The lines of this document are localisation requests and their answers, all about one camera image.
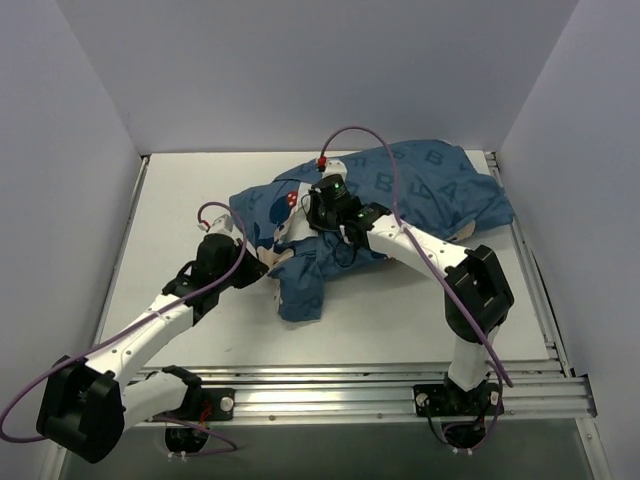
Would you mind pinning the aluminium front frame rail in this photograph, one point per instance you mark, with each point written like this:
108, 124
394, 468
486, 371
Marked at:
383, 393

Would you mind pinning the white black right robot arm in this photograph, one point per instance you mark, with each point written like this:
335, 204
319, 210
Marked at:
477, 294

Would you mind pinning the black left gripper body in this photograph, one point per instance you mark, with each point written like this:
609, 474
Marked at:
251, 267

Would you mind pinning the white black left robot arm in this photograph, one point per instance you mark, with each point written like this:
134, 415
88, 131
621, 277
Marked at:
89, 402

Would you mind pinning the white pillow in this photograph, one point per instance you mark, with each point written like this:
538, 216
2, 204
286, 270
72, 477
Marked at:
294, 226

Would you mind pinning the aluminium table edge rail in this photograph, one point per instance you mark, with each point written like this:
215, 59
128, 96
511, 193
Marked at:
138, 186

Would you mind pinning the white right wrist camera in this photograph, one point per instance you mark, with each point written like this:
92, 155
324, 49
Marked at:
328, 166

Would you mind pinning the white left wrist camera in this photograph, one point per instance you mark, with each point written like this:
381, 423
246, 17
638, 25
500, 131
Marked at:
224, 224

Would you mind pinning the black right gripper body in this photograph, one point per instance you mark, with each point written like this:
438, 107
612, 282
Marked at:
316, 211

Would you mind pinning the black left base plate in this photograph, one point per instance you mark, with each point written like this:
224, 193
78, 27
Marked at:
220, 400

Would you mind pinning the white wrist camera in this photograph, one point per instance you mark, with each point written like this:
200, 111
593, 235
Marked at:
224, 224
328, 166

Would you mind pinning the aluminium right side rail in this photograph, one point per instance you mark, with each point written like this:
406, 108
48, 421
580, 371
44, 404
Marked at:
530, 334

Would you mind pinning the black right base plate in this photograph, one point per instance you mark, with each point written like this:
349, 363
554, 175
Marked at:
448, 400

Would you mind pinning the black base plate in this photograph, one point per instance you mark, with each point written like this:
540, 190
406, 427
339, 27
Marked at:
448, 400
220, 400

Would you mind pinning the blue cartoon print pillowcase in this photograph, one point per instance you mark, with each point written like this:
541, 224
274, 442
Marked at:
432, 183

